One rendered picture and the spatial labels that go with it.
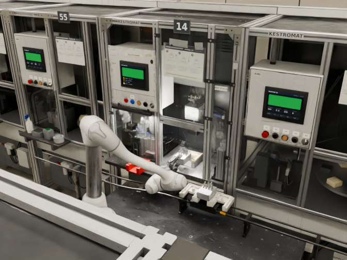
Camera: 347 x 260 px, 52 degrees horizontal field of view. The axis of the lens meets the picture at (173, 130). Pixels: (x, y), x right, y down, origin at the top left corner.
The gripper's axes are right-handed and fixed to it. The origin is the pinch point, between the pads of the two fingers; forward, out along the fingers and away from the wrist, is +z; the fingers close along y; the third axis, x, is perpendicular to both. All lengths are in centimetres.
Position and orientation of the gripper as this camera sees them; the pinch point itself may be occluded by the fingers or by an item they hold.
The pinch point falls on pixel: (178, 160)
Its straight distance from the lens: 268.8
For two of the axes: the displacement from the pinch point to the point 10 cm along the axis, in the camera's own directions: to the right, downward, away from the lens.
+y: -0.3, -8.9, -4.6
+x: -8.7, -2.1, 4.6
